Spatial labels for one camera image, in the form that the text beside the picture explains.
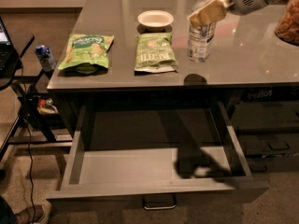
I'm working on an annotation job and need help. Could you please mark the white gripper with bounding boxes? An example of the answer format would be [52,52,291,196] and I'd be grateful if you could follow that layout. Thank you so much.
[188,0,267,28]

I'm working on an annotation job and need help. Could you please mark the clear plastic water bottle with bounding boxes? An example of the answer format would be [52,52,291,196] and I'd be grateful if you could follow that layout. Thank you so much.
[187,0,217,63]

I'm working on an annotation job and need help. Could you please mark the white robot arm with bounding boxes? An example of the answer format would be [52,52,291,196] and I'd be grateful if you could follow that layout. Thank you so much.
[188,0,281,27]

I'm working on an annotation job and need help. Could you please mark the open grey drawer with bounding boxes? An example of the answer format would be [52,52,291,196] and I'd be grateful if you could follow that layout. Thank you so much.
[48,103,269,210]

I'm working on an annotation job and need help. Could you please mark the white paper bowl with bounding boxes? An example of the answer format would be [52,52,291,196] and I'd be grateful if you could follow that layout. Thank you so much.
[137,10,174,32]

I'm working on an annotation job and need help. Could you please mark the olive green chip bag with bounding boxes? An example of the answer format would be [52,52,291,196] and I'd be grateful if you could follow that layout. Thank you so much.
[135,33,178,73]

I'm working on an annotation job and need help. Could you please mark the bright green snack bag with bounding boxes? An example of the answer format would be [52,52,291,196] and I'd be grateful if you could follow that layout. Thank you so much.
[58,34,114,75]

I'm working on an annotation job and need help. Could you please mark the blue drink can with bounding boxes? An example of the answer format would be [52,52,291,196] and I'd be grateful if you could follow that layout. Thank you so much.
[35,45,56,72]

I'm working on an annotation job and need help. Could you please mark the colourful items on shelf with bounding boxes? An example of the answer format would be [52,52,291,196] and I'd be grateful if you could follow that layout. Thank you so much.
[37,98,58,115]

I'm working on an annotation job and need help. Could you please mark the black laptop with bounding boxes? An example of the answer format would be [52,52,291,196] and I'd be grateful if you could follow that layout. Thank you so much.
[0,17,19,78]

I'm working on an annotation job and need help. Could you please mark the brown shoe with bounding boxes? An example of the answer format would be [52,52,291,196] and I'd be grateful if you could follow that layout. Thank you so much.
[15,204,45,224]

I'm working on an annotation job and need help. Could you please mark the black hanging cable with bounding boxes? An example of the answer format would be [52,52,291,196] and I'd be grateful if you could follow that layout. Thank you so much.
[18,58,37,224]

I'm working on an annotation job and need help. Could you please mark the metal drawer handle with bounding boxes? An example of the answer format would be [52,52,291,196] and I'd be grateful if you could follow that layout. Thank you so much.
[142,194,177,211]

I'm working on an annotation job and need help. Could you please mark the black side table frame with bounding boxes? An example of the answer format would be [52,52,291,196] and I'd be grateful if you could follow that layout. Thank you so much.
[0,35,74,163]

